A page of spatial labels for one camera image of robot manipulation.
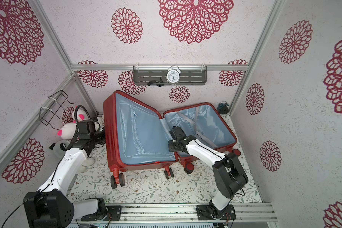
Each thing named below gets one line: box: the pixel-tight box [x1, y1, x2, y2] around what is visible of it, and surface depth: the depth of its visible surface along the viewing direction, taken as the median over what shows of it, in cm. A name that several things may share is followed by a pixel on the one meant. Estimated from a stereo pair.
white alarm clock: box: [166, 64, 181, 84], surface depth 92 cm
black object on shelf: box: [146, 77, 164, 88], surface depth 94 cm
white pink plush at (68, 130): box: [57, 119, 77, 141], surface depth 85 cm
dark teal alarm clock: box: [216, 100, 229, 115], surface depth 120 cm
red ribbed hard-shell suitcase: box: [103, 90, 242, 190], surface depth 85 cm
